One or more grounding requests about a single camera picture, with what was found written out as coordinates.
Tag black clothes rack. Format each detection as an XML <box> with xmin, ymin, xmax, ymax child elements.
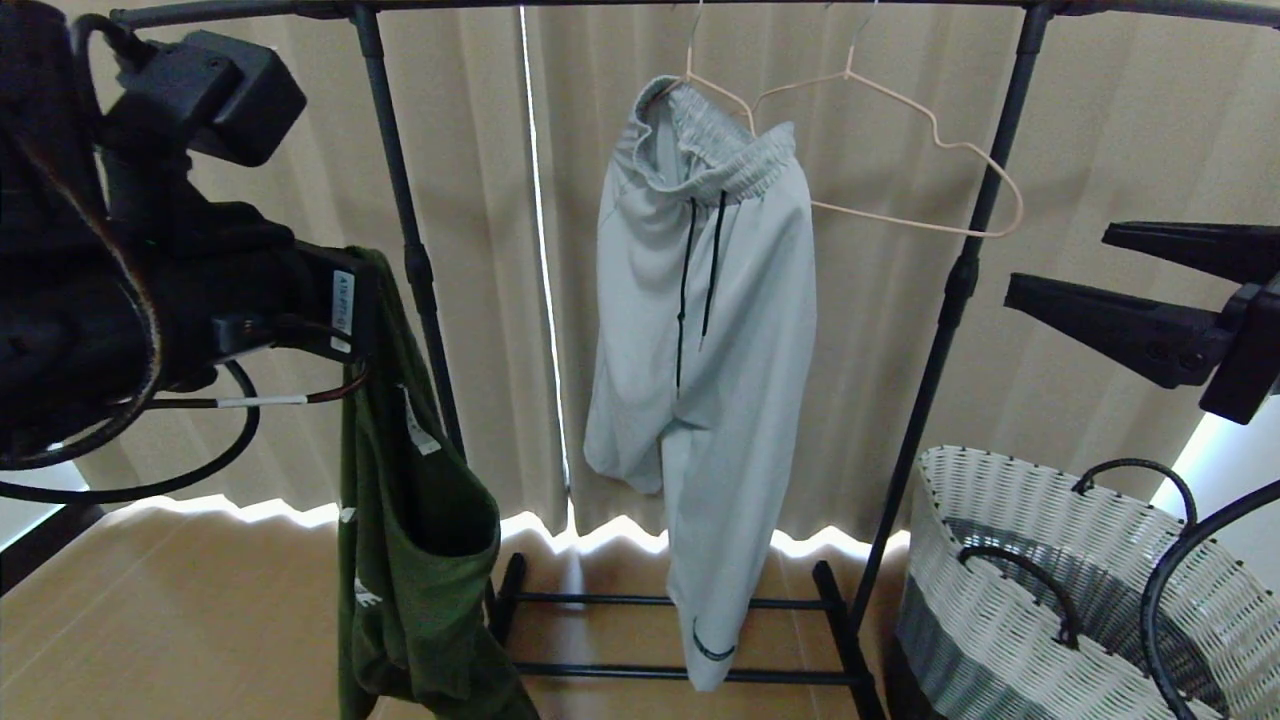
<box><xmin>110</xmin><ymin>0</ymin><xmax>1280</xmax><ymax>720</ymax></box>

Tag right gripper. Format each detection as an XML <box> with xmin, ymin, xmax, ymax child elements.
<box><xmin>1003</xmin><ymin>222</ymin><xmax>1280</xmax><ymax>426</ymax></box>

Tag pink clothes hanger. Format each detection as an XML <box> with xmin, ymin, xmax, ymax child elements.
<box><xmin>752</xmin><ymin>0</ymin><xmax>1026</xmax><ymax>239</ymax></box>
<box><xmin>655</xmin><ymin>0</ymin><xmax>758</xmax><ymax>131</ymax></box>

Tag white laundry basket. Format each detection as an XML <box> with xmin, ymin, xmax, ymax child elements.
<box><xmin>885</xmin><ymin>445</ymin><xmax>1280</xmax><ymax>720</ymax></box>

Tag pale grey shorts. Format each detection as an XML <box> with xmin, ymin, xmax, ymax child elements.
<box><xmin>583</xmin><ymin>75</ymin><xmax>818</xmax><ymax>693</ymax></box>

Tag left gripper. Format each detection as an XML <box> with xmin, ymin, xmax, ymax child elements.
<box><xmin>0</xmin><ymin>240</ymin><xmax>381</xmax><ymax>466</ymax></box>

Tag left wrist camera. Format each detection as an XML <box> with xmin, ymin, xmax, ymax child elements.
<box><xmin>70</xmin><ymin>15</ymin><xmax>309</xmax><ymax>256</ymax></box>

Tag green garment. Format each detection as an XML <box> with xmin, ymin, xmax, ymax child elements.
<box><xmin>337</xmin><ymin>245</ymin><xmax>541</xmax><ymax>720</ymax></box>

